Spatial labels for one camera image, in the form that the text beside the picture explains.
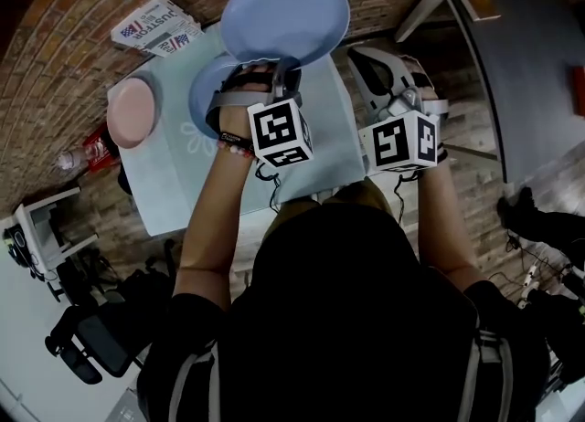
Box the black headset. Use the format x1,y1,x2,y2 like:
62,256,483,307
3,223,31,270

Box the orange box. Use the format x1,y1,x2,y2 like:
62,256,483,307
570,63,585,118

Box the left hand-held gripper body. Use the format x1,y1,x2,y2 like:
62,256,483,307
204,90,316,170

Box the small pink plate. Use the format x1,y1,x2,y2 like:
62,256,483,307
106,76,160,150

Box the person's left hand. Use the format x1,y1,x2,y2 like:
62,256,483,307
217,61,279,140

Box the grey shoulder strap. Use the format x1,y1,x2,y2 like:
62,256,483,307
171,351,216,422
465,331,513,422

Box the person's khaki trousers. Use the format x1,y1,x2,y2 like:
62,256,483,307
273,177,394,229

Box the black cable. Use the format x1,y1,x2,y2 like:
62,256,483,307
393,173,420,229
254,164,282,216

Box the small white table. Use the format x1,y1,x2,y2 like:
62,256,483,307
12,185,100,271

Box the black office chair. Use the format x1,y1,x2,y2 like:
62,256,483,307
48,250,122,307
44,239,177,385

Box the person's left forearm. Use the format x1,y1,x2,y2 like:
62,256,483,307
172,148,257,311

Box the white printed cardboard box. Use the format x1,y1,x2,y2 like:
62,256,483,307
111,0,206,58

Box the person's right hand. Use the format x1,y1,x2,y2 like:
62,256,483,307
400,56,435,101

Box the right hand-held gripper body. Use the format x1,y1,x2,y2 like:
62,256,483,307
357,85,452,174

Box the black wristband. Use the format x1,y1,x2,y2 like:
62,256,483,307
218,130,253,150

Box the person's black shirt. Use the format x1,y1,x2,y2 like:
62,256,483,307
136,203,549,422

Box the red packet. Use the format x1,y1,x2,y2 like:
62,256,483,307
81,130,121,173

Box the grey desk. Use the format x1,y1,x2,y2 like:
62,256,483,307
395,0,585,184

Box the big blue plate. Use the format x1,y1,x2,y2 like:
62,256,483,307
188,53,246,141
220,0,352,68

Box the clear plastic bottle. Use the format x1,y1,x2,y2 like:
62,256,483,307
57,145,100,170

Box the person's right forearm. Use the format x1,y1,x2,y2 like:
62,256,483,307
413,166,489,296

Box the light blue flower tablecloth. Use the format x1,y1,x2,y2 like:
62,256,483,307
107,22,367,238

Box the beaded bracelet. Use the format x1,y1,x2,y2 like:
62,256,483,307
218,142,256,160

